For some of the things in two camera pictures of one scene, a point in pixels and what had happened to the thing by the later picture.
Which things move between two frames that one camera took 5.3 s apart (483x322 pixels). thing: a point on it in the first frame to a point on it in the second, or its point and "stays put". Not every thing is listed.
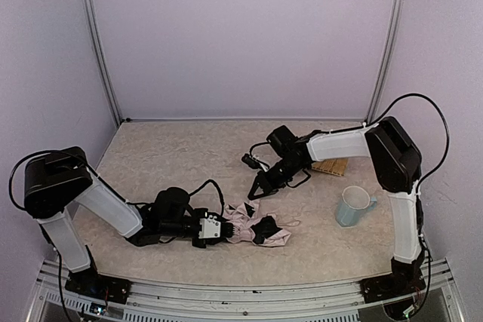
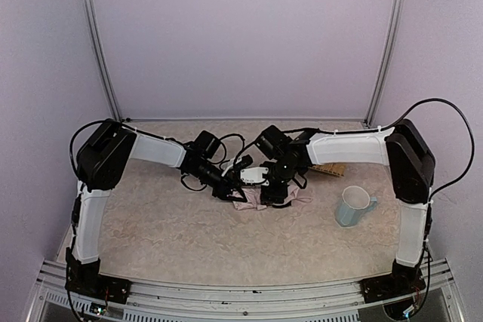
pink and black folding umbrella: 265,231 to 251,198
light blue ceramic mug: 355,202 stays put
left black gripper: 227,230 to 223,188
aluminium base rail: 435,301 stays put
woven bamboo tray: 336,166 stays put
